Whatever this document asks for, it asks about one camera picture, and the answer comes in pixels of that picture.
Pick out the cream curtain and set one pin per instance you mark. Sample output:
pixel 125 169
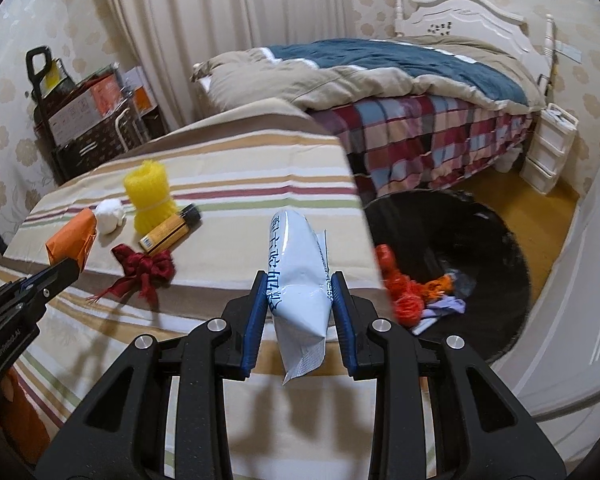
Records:
pixel 169 37

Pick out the white paper ball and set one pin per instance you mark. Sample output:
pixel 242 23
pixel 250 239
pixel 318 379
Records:
pixel 109 215

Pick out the white door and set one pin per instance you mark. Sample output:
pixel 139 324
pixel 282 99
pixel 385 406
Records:
pixel 554 368

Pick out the white blue plastic package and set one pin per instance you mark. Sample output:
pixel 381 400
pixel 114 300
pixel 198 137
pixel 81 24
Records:
pixel 299 292

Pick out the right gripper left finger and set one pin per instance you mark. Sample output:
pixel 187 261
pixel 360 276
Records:
pixel 119 429

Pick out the orange paper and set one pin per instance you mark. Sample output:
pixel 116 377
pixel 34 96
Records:
pixel 74 240

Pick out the plaid bed sheet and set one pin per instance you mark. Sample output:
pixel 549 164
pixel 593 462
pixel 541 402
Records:
pixel 419 142

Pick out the white orange small box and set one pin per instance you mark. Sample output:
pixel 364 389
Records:
pixel 136 80

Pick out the yellow foam net roll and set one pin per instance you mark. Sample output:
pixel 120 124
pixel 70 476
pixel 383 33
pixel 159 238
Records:
pixel 149 191

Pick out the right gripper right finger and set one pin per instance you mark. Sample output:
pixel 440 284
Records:
pixel 481 430

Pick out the white wooden headboard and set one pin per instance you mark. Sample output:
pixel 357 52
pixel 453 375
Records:
pixel 481 20

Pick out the dark wicker basket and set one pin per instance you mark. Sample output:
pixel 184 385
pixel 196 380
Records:
pixel 115 135

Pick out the yellow bottle black cap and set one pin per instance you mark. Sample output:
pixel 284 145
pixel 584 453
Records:
pixel 171 230

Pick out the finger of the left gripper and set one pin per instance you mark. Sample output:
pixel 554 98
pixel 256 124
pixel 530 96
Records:
pixel 23 302

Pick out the cardboard box orange label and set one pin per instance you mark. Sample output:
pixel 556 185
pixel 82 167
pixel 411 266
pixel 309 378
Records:
pixel 86 110

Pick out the beige blue duvet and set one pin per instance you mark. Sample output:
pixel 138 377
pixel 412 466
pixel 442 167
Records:
pixel 324 74

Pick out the orange red plastic bag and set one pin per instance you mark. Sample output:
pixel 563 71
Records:
pixel 409 298

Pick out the dark red ribbon bow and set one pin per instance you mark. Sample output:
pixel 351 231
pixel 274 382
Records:
pixel 142 273

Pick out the white plastic drawer unit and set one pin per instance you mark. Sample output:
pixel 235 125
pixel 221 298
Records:
pixel 549 148

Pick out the black hand cart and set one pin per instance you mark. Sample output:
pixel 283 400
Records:
pixel 51 86

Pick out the lavender paper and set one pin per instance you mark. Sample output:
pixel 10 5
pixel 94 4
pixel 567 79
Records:
pixel 445 305

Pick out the black trash bin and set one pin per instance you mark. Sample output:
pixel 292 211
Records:
pixel 436 232

